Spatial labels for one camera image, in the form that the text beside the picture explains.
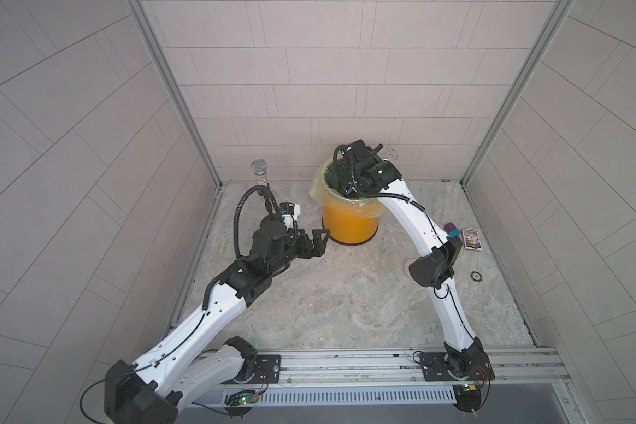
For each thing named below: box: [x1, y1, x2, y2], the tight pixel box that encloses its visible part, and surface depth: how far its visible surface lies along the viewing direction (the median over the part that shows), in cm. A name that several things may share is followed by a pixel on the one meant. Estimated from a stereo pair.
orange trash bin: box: [321, 193, 383, 246], surface depth 85 cm
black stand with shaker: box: [250, 158, 273, 214], surface depth 81 cm
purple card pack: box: [461, 228, 483, 251], surface depth 98 cm
